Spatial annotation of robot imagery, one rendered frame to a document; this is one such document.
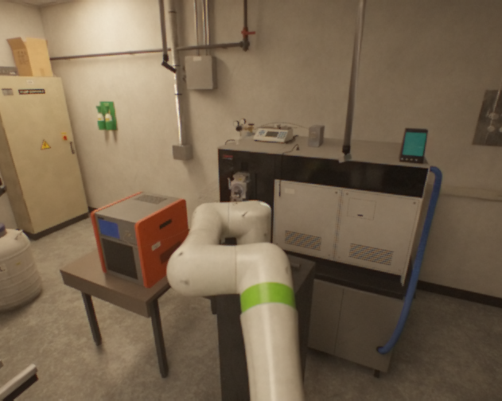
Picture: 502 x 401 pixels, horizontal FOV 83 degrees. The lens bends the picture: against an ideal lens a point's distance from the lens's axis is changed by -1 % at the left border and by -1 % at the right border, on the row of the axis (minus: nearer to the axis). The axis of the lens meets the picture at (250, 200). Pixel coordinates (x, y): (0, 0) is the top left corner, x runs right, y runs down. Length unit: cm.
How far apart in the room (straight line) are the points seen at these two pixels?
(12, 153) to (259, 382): 398
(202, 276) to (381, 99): 234
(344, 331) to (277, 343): 155
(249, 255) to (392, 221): 120
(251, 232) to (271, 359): 57
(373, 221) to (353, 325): 68
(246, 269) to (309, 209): 117
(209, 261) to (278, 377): 26
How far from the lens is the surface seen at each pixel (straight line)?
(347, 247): 183
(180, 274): 66
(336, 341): 218
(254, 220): 102
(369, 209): 172
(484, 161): 290
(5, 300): 329
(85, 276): 212
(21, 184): 435
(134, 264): 182
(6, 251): 310
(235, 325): 125
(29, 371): 121
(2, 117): 423
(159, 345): 210
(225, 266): 65
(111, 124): 412
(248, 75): 303
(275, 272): 63
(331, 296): 195
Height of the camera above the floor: 179
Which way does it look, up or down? 21 degrees down
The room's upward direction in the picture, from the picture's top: straight up
